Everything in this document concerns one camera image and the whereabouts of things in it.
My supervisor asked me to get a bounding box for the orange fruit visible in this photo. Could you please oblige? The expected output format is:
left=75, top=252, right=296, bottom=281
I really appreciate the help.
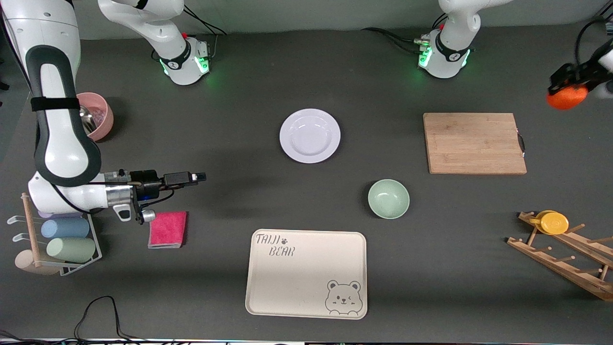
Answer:
left=547, top=85, right=589, bottom=111

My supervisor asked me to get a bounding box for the white round plate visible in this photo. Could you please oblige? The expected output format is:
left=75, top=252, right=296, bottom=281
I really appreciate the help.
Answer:
left=279, top=108, right=341, bottom=164

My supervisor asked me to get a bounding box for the folded pink cloth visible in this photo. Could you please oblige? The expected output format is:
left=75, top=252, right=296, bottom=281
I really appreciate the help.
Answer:
left=148, top=211, right=188, bottom=249

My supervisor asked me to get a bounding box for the pink bowl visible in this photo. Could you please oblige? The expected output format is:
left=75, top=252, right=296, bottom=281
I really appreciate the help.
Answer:
left=77, top=92, right=114, bottom=142

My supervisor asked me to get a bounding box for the metal scoop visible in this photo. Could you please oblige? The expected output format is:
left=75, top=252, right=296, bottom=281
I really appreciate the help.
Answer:
left=79, top=105, right=99, bottom=137

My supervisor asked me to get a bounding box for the purple cup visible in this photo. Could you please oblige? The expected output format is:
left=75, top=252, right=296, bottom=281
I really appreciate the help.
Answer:
left=37, top=210, right=89, bottom=219

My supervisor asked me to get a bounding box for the blue cup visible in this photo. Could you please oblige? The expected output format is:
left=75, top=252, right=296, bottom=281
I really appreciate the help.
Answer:
left=41, top=218, right=90, bottom=239

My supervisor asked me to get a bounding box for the green cup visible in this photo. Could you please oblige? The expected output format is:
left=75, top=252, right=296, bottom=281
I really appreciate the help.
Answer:
left=46, top=237, right=96, bottom=263

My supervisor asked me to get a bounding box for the wooden cutting board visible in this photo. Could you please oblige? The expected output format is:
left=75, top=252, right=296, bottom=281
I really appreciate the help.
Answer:
left=423, top=113, right=528, bottom=175

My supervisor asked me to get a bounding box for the beige cup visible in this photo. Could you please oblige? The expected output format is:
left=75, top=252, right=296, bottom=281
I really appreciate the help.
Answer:
left=14, top=250, right=60, bottom=276

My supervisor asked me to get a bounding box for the yellow cup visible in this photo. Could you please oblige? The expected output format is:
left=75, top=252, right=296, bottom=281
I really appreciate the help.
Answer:
left=529, top=210, right=570, bottom=235

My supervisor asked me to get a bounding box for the cream bear print tray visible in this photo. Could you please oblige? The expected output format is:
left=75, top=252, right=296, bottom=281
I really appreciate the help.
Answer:
left=245, top=229, right=368, bottom=320

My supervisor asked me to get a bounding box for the wooden peg cup rack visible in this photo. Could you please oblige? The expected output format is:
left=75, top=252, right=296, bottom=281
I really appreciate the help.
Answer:
left=507, top=211, right=613, bottom=302

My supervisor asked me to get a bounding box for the pale green bowl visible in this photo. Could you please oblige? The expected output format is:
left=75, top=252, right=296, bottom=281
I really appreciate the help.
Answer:
left=368, top=179, right=410, bottom=220

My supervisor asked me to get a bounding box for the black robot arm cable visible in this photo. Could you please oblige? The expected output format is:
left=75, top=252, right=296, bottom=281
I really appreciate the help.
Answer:
left=574, top=17, right=613, bottom=65

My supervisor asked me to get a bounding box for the white wire cup holder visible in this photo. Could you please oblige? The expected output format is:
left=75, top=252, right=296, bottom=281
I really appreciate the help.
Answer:
left=7, top=193, right=102, bottom=277

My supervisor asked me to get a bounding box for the black cable on table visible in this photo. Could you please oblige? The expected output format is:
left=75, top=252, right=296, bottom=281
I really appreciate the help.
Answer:
left=0, top=296, right=202, bottom=345

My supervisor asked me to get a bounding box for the black base cable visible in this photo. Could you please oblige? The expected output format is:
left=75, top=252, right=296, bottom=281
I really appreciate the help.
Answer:
left=182, top=4, right=228, bottom=58
left=362, top=14, right=448, bottom=54

